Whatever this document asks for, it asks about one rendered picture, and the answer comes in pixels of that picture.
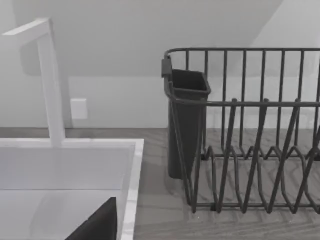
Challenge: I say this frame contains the dark grey cutlery holder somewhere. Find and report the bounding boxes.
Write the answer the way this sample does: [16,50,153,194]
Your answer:
[167,68,212,180]

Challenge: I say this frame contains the white sink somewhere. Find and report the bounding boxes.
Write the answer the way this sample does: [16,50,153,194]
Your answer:
[0,138,145,240]

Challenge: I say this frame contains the white wall socket plate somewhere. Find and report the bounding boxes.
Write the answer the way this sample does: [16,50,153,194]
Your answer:
[70,98,89,120]

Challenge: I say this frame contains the dark grey wire dish rack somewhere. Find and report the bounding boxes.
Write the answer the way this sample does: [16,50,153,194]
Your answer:
[161,47,320,215]

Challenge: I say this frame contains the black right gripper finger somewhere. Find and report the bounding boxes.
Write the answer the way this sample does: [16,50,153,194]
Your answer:
[64,196,118,240]

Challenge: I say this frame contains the tall white tap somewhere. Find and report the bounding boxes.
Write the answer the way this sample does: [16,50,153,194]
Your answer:
[1,17,66,149]

